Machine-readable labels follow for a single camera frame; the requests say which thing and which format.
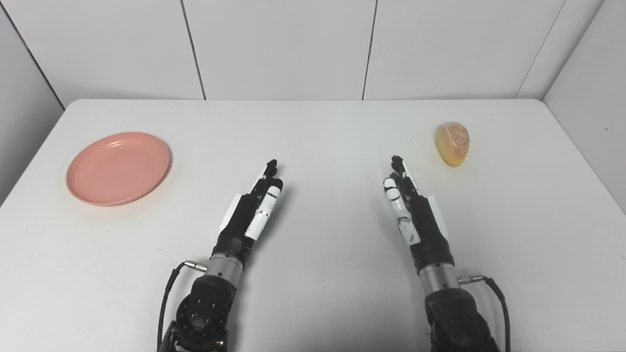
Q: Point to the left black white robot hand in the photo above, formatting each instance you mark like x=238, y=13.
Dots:
x=239, y=220

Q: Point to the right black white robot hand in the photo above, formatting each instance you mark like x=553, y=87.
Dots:
x=430, y=230

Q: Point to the golden bread roll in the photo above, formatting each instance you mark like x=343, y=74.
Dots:
x=452, y=144

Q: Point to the pink round plate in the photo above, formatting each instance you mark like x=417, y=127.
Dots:
x=117, y=168

